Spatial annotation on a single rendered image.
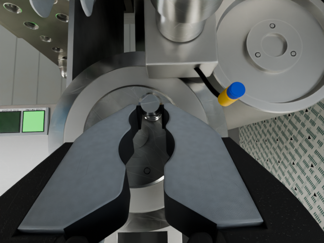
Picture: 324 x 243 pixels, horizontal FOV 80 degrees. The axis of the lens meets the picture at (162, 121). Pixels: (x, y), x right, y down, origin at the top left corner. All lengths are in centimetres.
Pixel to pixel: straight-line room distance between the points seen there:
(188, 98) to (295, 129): 16
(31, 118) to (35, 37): 20
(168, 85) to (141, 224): 11
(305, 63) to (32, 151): 56
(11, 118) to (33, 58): 156
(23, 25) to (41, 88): 156
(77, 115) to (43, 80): 187
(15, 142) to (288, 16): 59
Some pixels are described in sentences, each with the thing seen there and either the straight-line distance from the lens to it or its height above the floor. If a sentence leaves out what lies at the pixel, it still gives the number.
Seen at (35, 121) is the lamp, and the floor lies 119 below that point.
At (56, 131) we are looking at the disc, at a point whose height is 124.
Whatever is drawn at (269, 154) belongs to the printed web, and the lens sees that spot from 33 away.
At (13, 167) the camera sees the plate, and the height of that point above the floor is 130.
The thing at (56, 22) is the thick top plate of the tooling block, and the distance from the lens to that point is 44.
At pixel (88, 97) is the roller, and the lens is 17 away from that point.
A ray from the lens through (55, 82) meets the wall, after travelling 199.
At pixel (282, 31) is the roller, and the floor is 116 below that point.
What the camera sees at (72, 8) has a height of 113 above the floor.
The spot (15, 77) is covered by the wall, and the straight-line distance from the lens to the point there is 215.
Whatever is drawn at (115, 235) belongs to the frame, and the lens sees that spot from 54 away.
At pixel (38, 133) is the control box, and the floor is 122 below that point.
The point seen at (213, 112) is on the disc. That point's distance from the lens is 17.
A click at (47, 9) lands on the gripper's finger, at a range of 22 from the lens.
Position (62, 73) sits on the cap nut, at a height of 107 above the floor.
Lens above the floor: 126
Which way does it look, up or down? 8 degrees down
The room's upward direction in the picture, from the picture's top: 178 degrees clockwise
